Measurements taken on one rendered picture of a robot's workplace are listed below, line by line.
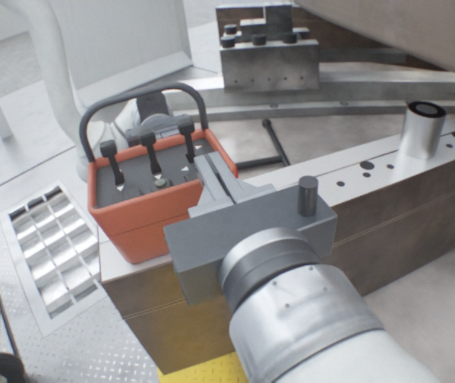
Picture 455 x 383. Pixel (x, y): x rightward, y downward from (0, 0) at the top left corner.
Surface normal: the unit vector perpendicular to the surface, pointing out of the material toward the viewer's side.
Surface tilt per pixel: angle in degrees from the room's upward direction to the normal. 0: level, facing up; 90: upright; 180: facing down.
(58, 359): 0
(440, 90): 72
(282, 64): 90
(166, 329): 90
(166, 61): 37
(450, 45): 90
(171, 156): 0
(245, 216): 0
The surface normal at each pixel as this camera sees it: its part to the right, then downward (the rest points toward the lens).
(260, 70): -0.06, 0.63
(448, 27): -0.94, 0.29
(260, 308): -0.64, -0.46
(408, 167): -0.11, -0.77
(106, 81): 0.31, -0.37
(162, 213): 0.34, 0.65
